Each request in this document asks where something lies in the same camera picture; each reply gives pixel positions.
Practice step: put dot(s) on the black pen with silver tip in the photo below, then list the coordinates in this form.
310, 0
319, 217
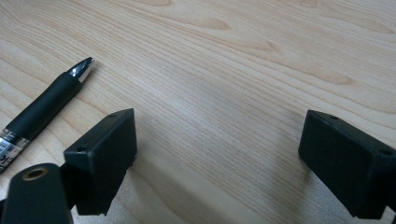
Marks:
43, 109

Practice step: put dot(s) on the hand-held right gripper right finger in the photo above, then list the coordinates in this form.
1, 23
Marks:
351, 168

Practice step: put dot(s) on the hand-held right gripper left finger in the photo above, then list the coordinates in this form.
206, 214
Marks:
106, 155

